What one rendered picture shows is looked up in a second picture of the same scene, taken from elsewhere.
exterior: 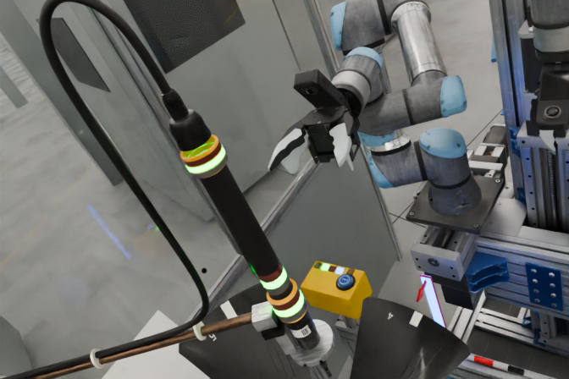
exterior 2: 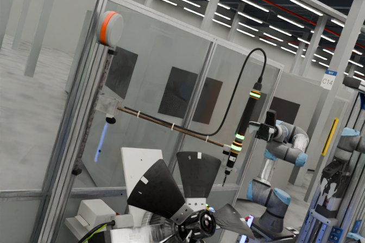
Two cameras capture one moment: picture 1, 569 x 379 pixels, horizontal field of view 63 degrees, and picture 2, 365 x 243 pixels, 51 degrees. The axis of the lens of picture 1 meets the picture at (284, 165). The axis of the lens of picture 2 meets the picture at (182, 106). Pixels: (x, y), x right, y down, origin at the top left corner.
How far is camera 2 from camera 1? 1.30 m
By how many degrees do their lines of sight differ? 25
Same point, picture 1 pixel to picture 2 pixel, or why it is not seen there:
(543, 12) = (340, 142)
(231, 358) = (190, 167)
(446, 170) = (276, 205)
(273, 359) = (203, 177)
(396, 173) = (257, 192)
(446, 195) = (269, 218)
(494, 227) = not seen: outside the picture
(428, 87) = (296, 151)
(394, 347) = (231, 218)
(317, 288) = not seen: hidden behind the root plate
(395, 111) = (282, 149)
